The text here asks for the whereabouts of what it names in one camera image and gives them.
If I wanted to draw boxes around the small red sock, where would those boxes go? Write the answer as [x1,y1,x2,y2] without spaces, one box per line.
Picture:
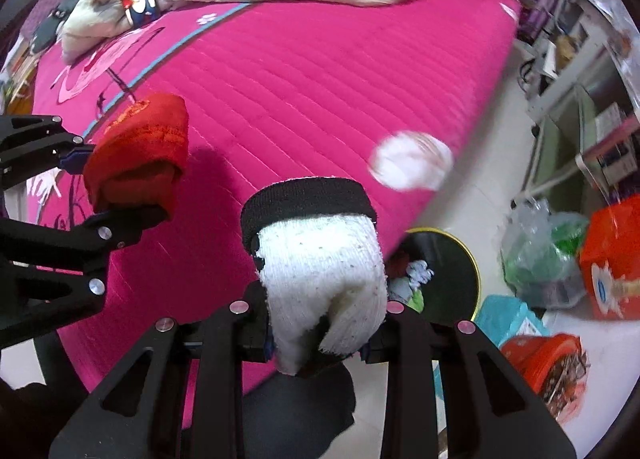
[82,93,189,217]

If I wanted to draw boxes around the black stool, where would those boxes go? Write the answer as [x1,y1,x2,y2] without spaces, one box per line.
[243,364,356,459]

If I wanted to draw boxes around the yellow rimmed black trash bin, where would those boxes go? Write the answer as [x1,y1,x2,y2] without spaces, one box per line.
[387,227,482,326]

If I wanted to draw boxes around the white sock with black band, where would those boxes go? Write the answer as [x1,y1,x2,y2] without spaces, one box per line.
[240,177,387,375]

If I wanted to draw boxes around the large red sock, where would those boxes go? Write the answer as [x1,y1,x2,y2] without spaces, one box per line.
[385,249,411,281]

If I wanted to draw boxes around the orange gift box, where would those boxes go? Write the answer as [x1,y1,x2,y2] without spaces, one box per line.
[578,194,640,320]

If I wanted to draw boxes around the clear plastic bag green contents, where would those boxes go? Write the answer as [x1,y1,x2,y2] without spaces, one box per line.
[500,200,589,309]

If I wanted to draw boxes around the red snack bag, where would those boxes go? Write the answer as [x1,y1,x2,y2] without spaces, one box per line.
[500,333,590,423]

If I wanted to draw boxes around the grey green shelf unit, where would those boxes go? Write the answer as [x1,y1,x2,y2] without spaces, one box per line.
[512,0,639,212]

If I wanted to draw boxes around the small green fluffy sock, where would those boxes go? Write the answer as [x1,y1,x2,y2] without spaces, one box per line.
[406,290,424,313]

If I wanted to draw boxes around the pink patterned bed cover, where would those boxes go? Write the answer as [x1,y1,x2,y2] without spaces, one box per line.
[34,0,521,389]

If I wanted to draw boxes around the teal plastic package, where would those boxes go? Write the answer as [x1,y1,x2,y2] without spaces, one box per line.
[475,295,550,347]

